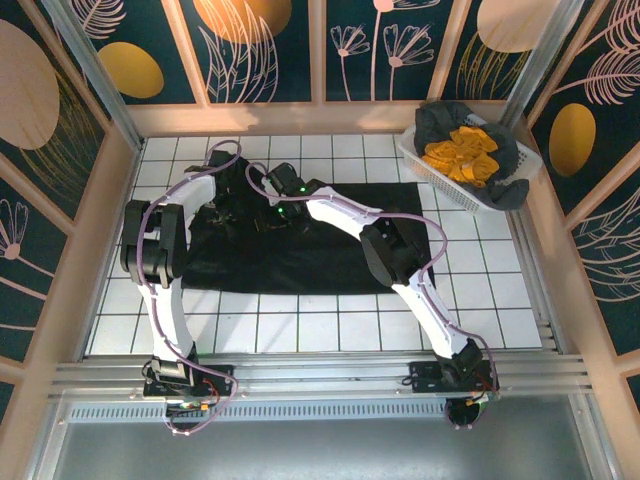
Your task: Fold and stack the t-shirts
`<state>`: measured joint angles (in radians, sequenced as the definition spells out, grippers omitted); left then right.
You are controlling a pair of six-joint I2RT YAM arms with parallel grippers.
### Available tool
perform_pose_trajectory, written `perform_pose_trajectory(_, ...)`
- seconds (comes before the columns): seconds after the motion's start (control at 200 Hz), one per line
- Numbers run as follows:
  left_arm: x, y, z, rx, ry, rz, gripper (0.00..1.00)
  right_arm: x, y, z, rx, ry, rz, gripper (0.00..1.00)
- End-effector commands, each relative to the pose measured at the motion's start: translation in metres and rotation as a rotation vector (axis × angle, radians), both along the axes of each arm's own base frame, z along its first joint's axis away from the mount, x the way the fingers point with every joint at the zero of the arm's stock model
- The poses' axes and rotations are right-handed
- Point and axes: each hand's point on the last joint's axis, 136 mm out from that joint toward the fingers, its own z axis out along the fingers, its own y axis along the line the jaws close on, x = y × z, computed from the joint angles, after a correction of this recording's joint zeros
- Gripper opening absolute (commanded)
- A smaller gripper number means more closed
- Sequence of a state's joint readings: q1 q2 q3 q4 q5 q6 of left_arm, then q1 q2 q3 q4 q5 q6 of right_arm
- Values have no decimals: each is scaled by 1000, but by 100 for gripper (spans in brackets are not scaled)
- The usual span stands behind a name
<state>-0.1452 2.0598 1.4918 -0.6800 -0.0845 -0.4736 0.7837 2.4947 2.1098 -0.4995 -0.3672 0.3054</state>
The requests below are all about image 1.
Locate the grey metal sheet tray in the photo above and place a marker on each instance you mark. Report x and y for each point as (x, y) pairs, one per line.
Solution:
(320, 450)

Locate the black t-shirt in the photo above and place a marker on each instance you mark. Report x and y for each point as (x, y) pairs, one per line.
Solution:
(310, 260)

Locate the white plastic basket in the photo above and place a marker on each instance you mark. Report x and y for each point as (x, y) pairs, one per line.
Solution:
(450, 192)

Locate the yellow t-shirt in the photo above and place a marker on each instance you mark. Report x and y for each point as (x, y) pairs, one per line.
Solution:
(462, 157)

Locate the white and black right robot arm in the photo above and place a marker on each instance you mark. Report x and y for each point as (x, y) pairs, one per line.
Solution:
(435, 310)

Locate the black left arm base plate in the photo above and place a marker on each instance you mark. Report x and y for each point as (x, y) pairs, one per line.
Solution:
(215, 375)

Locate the aluminium corner post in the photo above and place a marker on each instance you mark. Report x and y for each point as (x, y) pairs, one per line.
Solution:
(540, 60)
(100, 80)

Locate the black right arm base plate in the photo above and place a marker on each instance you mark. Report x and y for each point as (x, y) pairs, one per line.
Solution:
(425, 375)

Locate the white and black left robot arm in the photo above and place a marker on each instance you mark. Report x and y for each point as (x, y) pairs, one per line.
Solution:
(167, 310)

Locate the aluminium rail frame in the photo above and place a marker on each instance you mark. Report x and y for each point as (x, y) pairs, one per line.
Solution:
(320, 372)

